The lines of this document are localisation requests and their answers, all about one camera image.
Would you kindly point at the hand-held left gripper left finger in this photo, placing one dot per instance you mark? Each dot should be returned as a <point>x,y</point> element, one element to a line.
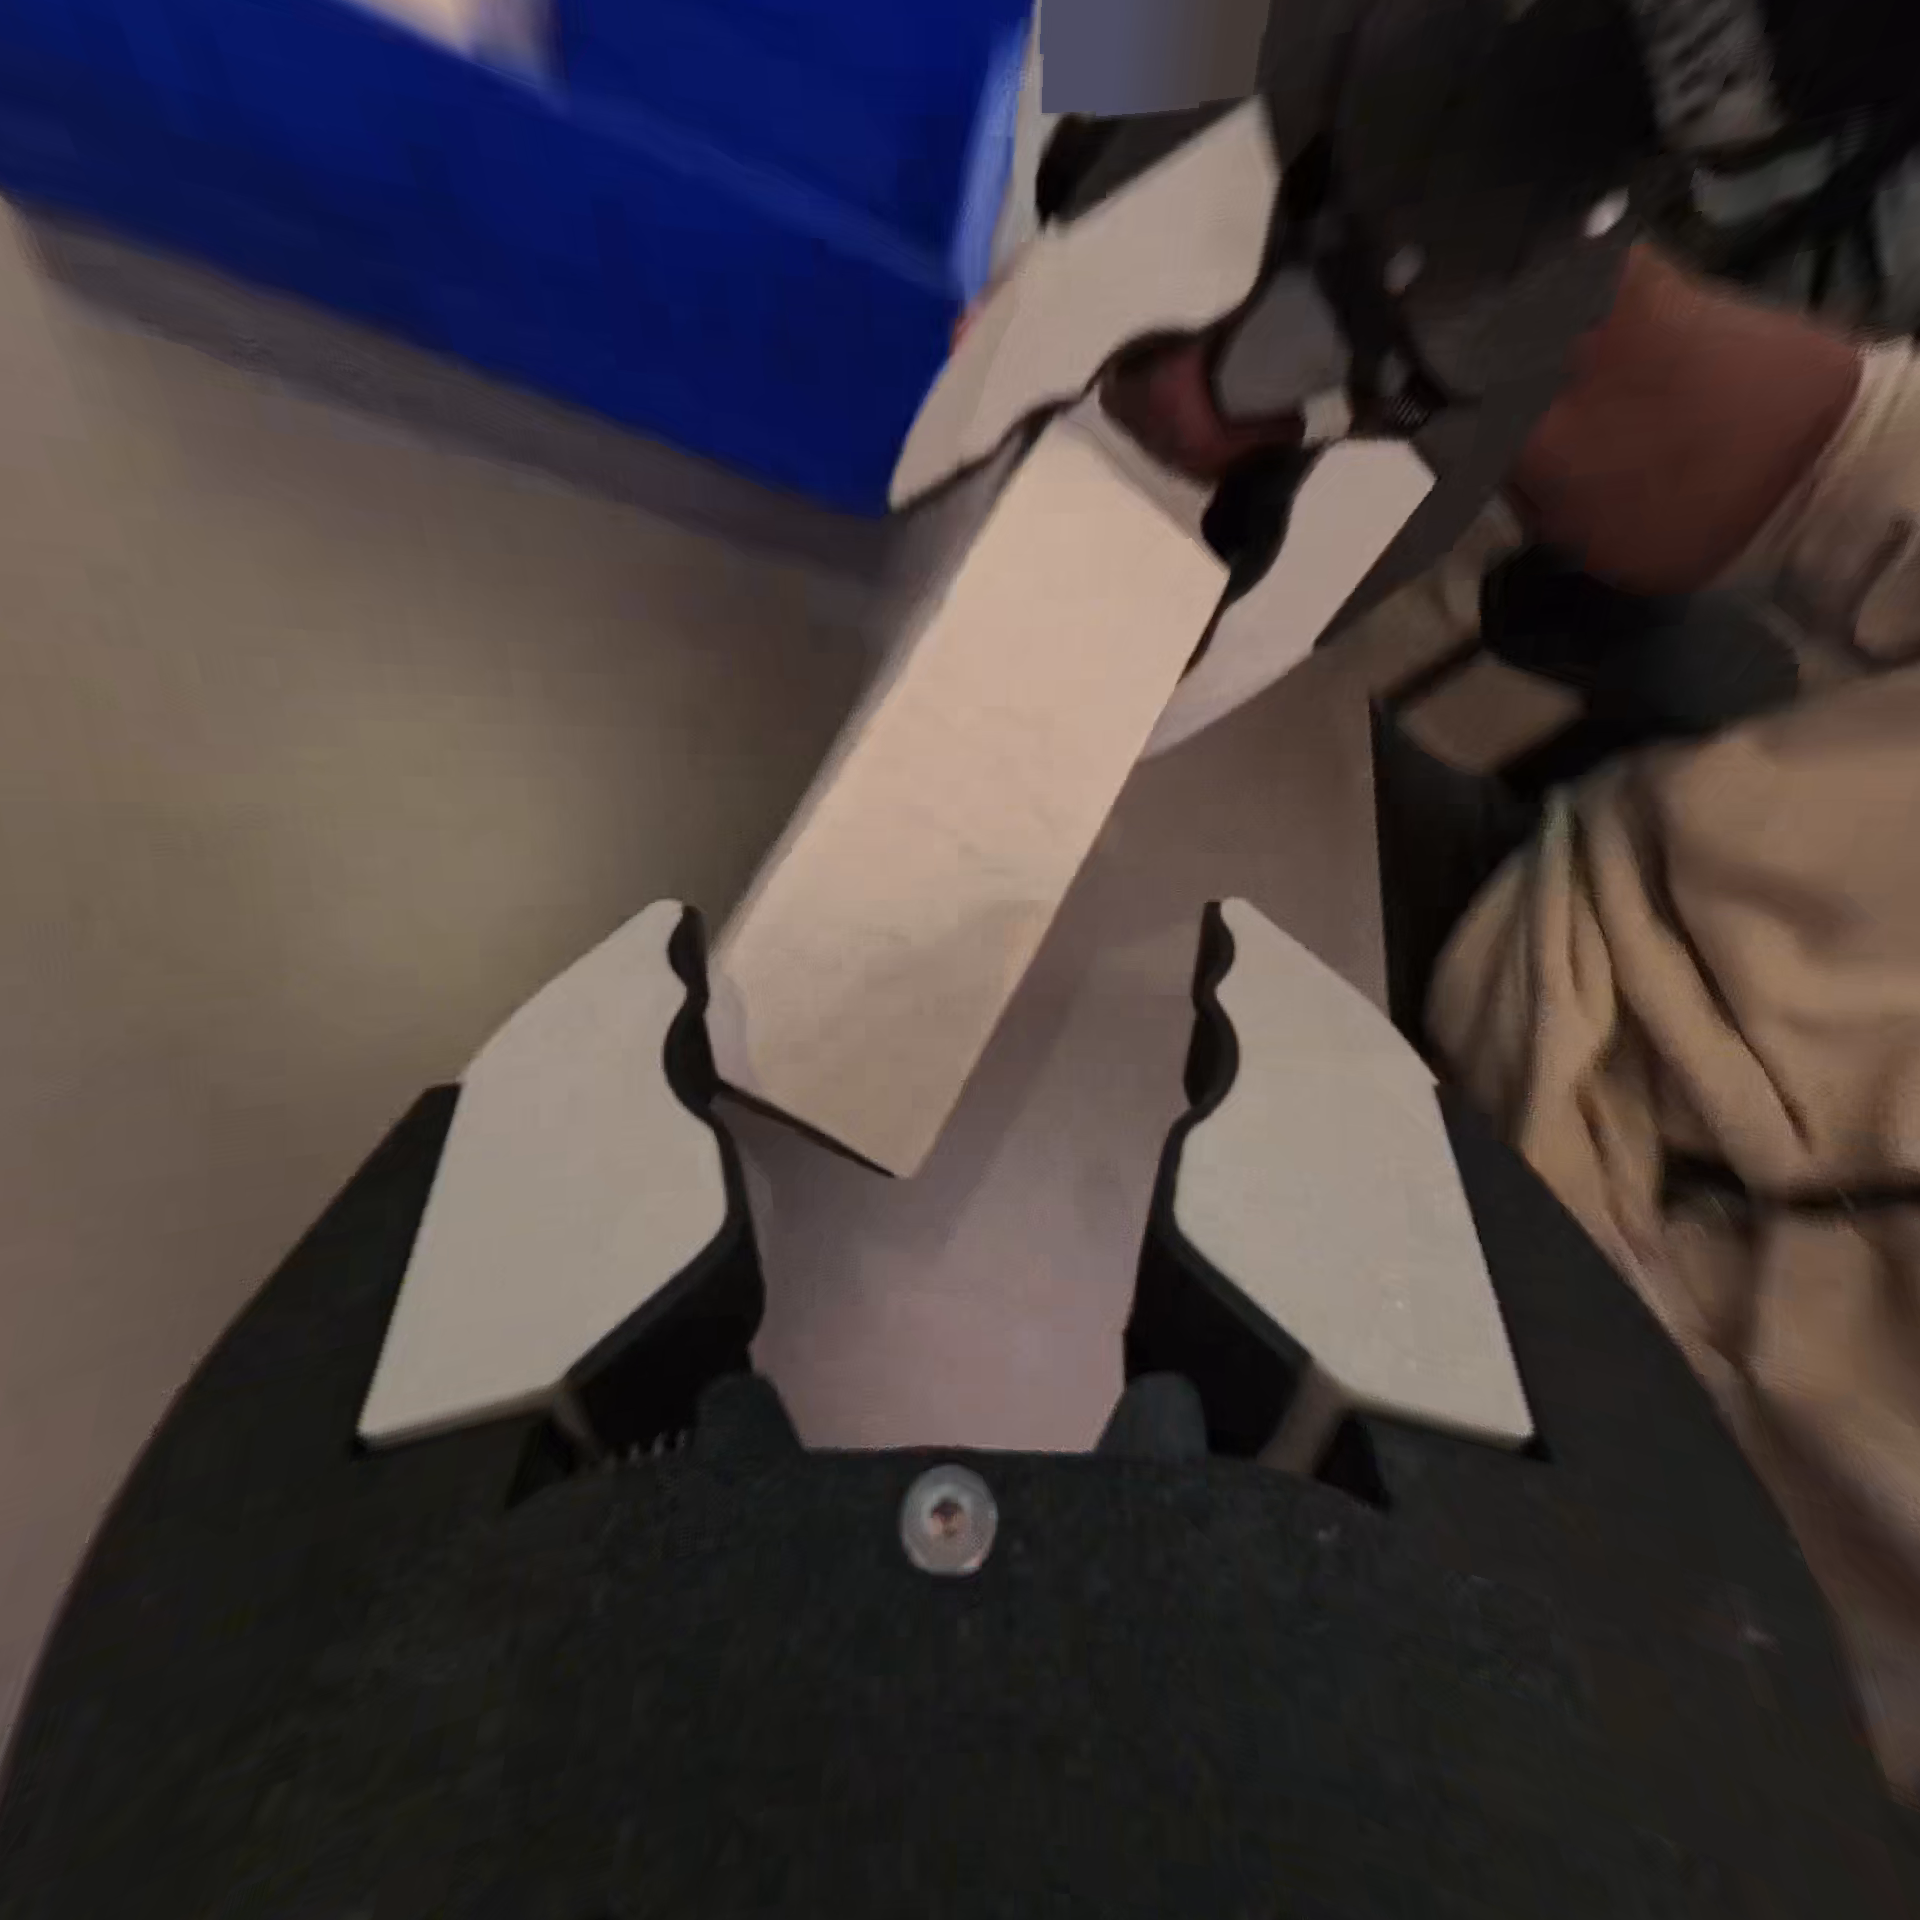
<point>556,1201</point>

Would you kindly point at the blue plastic storage bin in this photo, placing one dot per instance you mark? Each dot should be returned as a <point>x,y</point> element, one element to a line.
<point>600,226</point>

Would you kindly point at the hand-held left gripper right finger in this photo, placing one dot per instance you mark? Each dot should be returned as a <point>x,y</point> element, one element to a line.
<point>1333,1201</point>

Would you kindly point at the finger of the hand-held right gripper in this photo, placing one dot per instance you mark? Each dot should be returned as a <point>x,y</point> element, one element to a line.
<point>1328,557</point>
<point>1109,256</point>

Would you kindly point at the person's right hand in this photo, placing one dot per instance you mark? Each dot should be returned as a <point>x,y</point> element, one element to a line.
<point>1678,436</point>

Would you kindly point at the white cardboard mailer box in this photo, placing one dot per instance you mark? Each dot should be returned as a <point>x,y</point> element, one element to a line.
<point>958,779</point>

